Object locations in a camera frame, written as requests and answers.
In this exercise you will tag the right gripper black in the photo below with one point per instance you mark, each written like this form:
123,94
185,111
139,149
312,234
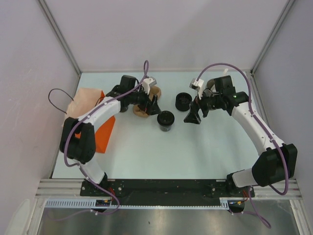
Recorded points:
193,117

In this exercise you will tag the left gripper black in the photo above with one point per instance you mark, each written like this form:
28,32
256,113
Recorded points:
151,107

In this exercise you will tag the black cup lid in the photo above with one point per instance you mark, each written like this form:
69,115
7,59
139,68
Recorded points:
165,116

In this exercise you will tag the orange paper bag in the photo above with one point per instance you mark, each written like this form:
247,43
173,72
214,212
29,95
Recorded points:
83,102

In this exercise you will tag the dark single cup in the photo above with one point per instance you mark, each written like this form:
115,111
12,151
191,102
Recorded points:
165,126

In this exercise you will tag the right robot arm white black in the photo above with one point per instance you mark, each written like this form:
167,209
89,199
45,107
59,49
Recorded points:
276,161

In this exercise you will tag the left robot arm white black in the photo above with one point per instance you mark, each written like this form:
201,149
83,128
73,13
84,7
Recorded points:
78,136

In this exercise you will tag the middle black coffee cup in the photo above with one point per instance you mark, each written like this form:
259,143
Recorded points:
182,101

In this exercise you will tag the left brown pulp cup carrier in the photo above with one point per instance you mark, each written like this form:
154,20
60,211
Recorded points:
141,113

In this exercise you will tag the grey straw holder cup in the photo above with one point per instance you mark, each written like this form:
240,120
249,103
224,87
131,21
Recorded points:
210,84

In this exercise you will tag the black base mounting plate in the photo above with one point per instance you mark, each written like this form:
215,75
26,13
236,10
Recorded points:
148,190

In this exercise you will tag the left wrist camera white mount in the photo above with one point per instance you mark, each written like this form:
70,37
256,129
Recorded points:
147,83

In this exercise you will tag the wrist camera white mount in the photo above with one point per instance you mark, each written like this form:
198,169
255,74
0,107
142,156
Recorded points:
197,85
147,83

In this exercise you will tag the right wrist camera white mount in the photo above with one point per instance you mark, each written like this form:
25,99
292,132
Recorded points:
197,85

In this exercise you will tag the aluminium frame rail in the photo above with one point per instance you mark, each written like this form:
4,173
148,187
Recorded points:
70,188

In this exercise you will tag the white slotted cable duct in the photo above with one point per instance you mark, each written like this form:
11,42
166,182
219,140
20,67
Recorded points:
215,204

